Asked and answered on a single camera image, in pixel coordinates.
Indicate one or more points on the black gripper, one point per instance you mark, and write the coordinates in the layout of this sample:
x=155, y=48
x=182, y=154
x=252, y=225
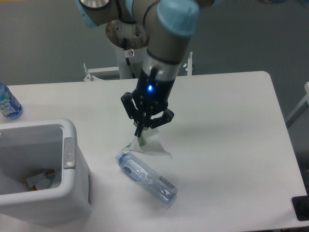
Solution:
x=148, y=99

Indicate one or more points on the white plastic wrapper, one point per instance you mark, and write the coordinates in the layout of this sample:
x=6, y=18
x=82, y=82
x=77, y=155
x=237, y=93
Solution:
x=148, y=144

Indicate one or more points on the clear plastic bottle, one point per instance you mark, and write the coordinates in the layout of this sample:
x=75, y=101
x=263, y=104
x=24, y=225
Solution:
x=148, y=178

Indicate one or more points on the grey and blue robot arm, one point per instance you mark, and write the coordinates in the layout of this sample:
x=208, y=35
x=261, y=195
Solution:
x=168, y=26

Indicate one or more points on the white trash can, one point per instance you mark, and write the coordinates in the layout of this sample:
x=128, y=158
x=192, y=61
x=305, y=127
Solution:
x=28, y=149

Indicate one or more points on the paper trash in bin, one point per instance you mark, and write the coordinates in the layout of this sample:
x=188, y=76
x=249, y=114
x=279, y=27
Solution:
x=48, y=179

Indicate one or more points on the blue labelled water bottle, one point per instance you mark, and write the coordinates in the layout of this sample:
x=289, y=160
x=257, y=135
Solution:
x=10, y=107

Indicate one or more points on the black table corner clamp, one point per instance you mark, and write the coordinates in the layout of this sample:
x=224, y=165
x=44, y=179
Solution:
x=301, y=207

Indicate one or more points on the white pedestal foot bracket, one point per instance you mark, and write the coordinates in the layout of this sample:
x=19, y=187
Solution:
x=107, y=73

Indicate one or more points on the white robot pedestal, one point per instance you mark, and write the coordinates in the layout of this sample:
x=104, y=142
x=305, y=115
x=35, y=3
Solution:
x=130, y=43

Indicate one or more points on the white frame at right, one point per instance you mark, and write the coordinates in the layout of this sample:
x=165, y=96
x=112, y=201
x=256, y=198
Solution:
x=299, y=109

